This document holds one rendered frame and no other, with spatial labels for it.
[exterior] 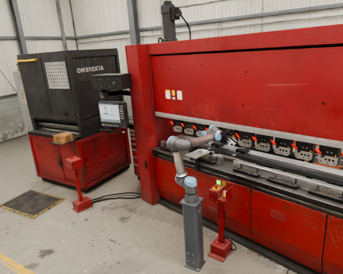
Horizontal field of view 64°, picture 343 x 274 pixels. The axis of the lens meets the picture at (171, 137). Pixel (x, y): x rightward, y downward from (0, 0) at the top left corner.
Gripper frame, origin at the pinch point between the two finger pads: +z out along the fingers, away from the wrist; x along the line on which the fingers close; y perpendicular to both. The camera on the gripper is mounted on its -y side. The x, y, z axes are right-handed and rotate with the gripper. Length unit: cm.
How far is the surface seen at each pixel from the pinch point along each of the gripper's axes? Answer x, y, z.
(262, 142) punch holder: -28.8, -4.7, 9.6
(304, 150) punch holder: -32, -18, 48
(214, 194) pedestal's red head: 2, 60, 2
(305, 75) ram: -17, -78, 25
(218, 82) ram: -11, -41, -58
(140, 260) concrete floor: 50, 159, -19
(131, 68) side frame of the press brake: 25, -14, -177
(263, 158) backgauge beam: -61, 21, 1
